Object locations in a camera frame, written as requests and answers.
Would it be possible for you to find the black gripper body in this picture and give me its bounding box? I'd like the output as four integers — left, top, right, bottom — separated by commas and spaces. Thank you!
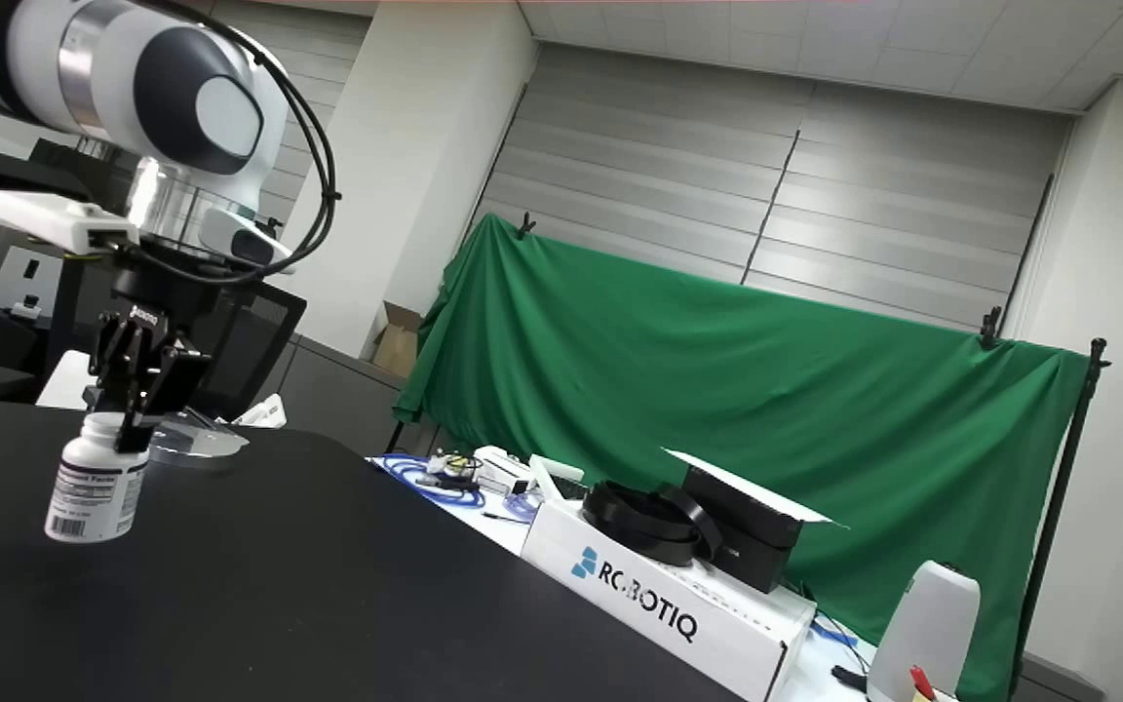
106, 238, 250, 350

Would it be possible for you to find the white pill bottle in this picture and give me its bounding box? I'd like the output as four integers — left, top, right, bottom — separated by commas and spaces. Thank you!
39, 409, 156, 552

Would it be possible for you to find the brown cardboard box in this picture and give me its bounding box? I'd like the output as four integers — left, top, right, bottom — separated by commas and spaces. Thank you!
368, 298, 431, 389

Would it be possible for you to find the white rectangular device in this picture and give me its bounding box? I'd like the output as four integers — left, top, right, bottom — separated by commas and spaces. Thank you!
465, 440, 539, 500

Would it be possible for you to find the white Robotiq cardboard box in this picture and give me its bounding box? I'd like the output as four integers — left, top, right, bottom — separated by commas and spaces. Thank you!
517, 496, 819, 702

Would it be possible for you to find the green backdrop cloth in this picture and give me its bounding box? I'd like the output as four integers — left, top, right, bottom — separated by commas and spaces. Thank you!
385, 210, 1097, 702

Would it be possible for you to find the white flat board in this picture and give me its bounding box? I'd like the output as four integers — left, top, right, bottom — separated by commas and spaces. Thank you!
662, 446, 834, 530

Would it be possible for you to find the white plastic container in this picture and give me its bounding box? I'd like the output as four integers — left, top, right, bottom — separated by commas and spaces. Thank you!
862, 557, 986, 702

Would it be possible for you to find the black backdrop stand pole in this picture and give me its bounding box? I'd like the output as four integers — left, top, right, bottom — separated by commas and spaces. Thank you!
1001, 332, 1114, 702

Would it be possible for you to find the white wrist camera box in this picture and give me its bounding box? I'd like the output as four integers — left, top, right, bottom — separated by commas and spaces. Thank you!
0, 184, 140, 259

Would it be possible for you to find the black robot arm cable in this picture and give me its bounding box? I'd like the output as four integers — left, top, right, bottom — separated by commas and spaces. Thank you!
156, 0, 349, 290

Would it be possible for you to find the large blue cable coil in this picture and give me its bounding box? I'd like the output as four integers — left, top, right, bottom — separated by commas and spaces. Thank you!
381, 454, 496, 511

